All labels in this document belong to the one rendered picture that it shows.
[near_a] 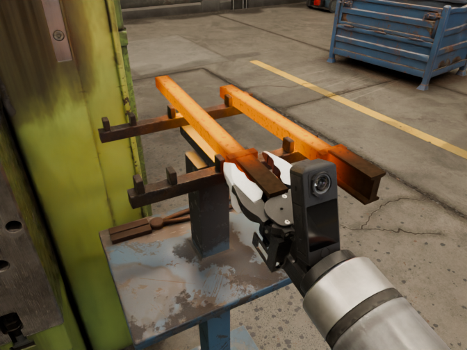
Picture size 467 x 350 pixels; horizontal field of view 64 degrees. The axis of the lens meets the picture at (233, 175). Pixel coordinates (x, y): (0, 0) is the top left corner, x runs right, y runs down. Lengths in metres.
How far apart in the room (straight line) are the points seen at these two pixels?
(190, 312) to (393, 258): 1.30
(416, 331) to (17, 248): 0.68
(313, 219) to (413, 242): 1.57
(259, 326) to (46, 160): 0.95
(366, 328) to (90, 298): 0.98
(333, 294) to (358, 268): 0.04
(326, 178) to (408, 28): 3.62
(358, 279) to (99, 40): 0.70
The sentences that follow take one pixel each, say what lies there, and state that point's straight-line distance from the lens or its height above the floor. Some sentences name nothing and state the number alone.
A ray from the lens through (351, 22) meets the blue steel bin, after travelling 4.33.
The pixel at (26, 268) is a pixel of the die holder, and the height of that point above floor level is 0.66.
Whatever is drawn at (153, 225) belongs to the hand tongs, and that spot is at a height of 0.69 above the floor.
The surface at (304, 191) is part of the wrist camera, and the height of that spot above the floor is 0.99.
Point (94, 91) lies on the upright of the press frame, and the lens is 0.90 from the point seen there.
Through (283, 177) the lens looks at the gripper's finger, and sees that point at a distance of 0.50.
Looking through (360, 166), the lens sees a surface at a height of 0.96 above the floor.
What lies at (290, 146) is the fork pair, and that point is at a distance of 0.58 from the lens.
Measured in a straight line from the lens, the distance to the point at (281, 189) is 0.47.
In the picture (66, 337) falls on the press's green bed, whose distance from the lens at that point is 1.03.
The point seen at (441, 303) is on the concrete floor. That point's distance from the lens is 1.74.
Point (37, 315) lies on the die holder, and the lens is 0.96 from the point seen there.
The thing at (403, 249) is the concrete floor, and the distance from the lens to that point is 1.90.
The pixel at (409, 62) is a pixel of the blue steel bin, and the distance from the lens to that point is 4.00.
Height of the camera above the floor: 1.21
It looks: 33 degrees down
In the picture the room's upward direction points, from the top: straight up
